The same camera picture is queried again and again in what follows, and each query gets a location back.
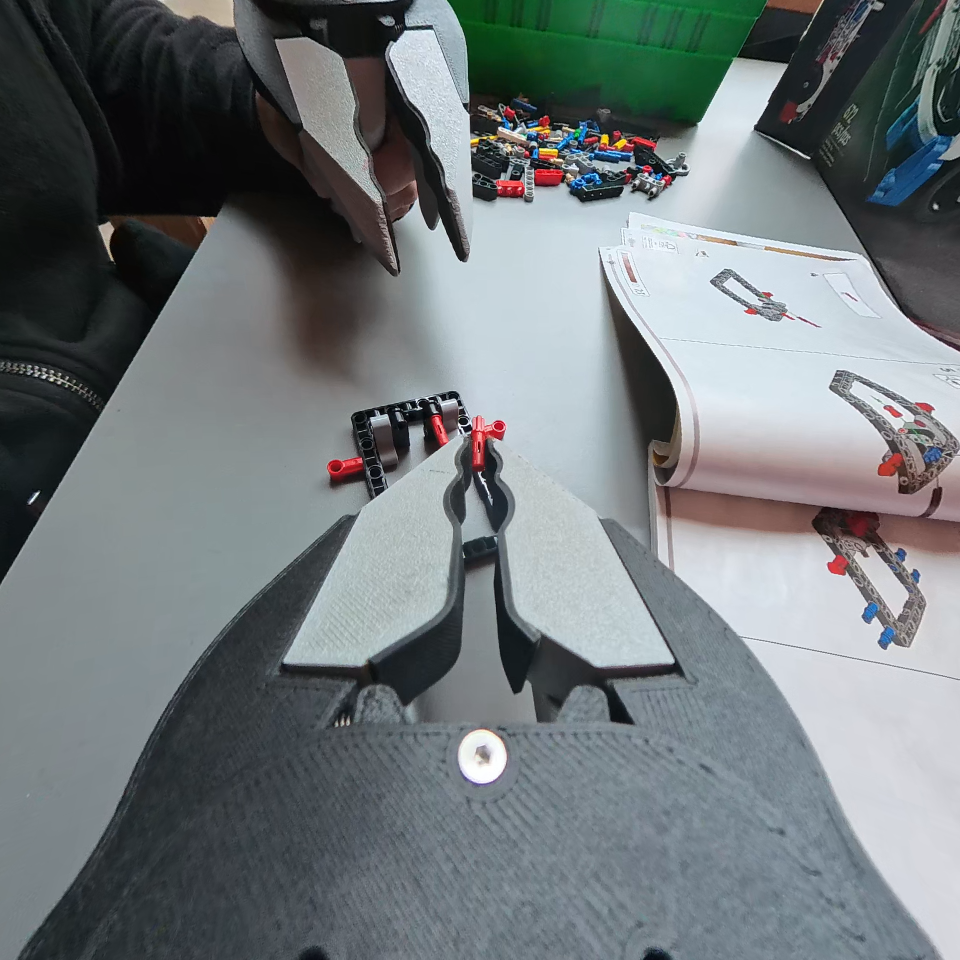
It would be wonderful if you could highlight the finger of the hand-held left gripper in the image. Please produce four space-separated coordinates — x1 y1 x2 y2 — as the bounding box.
384 27 475 264
273 28 404 277

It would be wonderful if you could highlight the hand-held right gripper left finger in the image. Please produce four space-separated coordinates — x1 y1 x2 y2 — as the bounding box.
282 435 468 705

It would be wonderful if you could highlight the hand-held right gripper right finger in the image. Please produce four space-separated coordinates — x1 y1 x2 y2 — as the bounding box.
486 441 677 694

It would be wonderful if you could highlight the black lego frame assembly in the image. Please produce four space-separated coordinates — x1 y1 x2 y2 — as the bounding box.
327 389 500 562

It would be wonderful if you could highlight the red lego pin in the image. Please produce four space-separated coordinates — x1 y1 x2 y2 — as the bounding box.
468 415 508 475

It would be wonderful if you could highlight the person's left forearm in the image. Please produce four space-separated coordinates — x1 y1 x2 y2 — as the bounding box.
0 0 301 226

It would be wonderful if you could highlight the pile of lego pieces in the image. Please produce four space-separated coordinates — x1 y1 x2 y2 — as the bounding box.
470 96 693 207

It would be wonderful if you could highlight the lego instruction booklet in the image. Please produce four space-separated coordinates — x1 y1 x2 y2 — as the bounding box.
598 211 960 960

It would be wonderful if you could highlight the dark lego set box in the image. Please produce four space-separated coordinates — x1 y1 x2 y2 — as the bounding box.
753 0 921 162

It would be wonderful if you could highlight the lego set box blue car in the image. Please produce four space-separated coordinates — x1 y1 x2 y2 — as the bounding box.
813 0 960 337

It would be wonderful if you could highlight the person's left hand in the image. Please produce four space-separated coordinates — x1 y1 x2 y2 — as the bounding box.
253 51 421 226

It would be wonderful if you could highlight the green plastic bin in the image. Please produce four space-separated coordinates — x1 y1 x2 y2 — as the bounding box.
448 0 768 127

